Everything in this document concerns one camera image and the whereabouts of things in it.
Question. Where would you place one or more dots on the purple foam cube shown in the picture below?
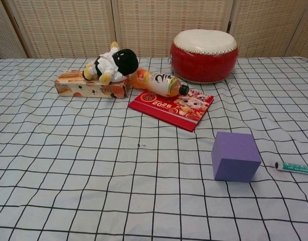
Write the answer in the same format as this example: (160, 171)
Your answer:
(234, 157)

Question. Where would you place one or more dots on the green marker pen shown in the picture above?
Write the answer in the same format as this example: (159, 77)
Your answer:
(297, 168)

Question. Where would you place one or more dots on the red 2026 calendar book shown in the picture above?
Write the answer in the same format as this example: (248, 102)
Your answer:
(174, 106)

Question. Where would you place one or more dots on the orange juice bottle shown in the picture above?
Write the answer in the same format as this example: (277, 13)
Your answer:
(156, 82)

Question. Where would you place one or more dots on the plush doll with black head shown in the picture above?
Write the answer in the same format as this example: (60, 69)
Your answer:
(114, 64)

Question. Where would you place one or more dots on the orange printed tissue box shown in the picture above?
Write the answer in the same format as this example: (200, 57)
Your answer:
(91, 89)

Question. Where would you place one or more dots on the checked white tablecloth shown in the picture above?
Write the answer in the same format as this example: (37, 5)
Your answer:
(93, 163)

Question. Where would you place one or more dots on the red and white drum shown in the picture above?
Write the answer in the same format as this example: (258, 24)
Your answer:
(203, 56)

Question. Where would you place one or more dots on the woven folding screen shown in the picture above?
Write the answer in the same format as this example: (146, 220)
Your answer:
(81, 25)

